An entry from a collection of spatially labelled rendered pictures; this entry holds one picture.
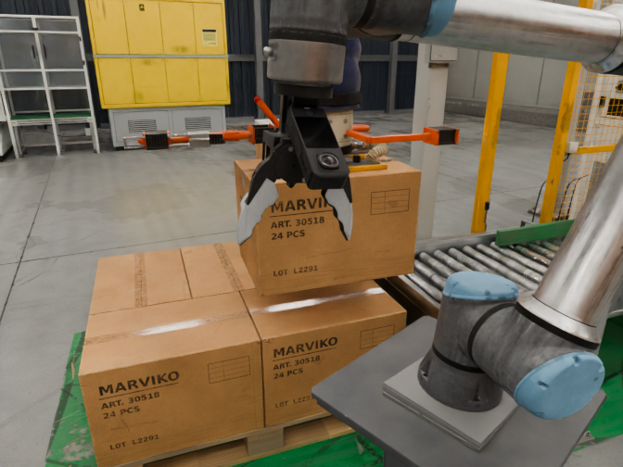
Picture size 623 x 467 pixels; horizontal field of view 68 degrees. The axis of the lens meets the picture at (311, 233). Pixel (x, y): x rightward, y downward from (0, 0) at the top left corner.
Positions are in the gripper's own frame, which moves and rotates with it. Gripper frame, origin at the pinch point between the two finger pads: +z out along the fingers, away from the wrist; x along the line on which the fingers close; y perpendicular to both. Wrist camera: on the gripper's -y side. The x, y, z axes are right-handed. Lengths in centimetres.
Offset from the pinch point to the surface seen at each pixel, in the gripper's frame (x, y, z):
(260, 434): -20, 86, 113
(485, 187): -157, 149, 31
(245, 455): -15, 87, 123
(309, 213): -33, 86, 24
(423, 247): -116, 138, 60
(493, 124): -154, 150, -3
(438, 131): -71, 76, -7
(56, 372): 65, 172, 133
